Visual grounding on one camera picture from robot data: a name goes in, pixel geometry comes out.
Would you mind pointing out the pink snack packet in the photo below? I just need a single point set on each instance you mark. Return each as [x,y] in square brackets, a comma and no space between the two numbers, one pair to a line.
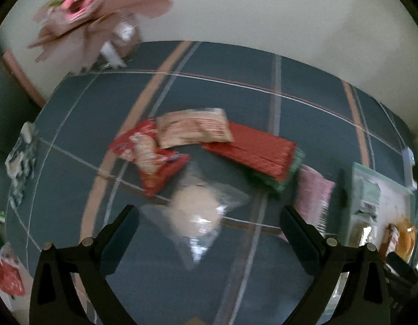
[312,193]

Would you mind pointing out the white charger device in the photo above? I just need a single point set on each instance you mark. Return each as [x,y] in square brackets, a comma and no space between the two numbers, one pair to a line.
[409,162]

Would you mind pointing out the white tray with green rim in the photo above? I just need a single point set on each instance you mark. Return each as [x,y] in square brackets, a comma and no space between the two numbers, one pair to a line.
[391,206]

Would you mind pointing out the beige snack packet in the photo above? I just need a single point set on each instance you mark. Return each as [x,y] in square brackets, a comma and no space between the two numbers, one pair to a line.
[195,127]

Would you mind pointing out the pink paper flower bouquet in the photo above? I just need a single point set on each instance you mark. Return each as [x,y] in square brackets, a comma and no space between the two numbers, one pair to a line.
[77,17]

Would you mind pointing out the plaid blue bedsheet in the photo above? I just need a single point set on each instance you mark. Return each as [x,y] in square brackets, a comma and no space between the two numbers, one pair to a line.
[111,108]

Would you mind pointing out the orange cake packet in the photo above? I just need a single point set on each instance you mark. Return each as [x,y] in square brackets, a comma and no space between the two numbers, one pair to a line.
[405,237]

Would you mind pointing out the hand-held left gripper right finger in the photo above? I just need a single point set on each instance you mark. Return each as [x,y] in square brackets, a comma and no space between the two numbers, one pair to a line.
[293,230]

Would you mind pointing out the clear packet with white ball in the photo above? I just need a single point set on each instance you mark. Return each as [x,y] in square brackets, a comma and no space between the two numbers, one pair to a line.
[195,216]

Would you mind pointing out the long red ribbed packet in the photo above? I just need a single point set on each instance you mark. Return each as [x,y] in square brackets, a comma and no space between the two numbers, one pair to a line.
[253,152]

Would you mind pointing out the red snack packet white print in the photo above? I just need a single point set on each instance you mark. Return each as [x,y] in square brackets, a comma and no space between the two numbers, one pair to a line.
[151,162]

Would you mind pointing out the blue white striped snack packet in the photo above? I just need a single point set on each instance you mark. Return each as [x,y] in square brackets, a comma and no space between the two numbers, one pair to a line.
[21,166]

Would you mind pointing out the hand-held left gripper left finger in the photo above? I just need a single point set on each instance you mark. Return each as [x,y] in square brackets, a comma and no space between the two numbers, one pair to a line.
[122,226]

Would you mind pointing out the dark red snack packet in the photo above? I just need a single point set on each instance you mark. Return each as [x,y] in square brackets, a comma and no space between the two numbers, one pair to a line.
[388,243]

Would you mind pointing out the red plastic bag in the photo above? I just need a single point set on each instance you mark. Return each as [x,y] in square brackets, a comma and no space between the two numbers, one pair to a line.
[7,274]

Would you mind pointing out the pale green striped packet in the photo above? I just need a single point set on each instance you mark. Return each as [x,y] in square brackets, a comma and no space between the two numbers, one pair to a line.
[368,193]

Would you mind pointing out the green snack packet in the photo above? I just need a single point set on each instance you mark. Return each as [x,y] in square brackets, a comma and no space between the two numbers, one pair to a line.
[290,176]

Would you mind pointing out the green padded headboard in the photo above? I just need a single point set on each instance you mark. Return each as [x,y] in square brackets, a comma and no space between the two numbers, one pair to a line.
[6,108]

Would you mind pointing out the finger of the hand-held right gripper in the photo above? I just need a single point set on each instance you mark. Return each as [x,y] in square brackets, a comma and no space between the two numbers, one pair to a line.
[398,262]

